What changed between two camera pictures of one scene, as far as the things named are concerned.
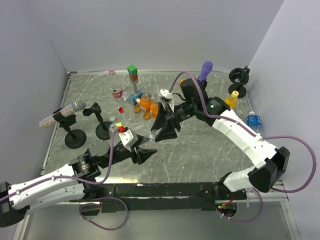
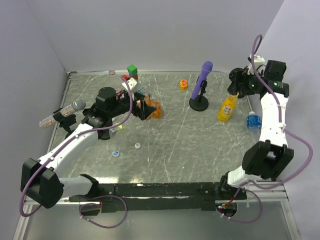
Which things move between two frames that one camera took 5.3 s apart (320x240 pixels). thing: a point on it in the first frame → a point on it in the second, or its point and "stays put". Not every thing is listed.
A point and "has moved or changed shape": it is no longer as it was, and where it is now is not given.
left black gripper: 142,154 → 145,111
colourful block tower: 133,72 stays put
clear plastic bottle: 112,129 stays put
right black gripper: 168,132 → 249,92
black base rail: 123,196 stays put
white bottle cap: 153,133 has moved or changed shape
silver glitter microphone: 78,105 stays put
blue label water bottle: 253,121 stays put
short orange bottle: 154,108 stays put
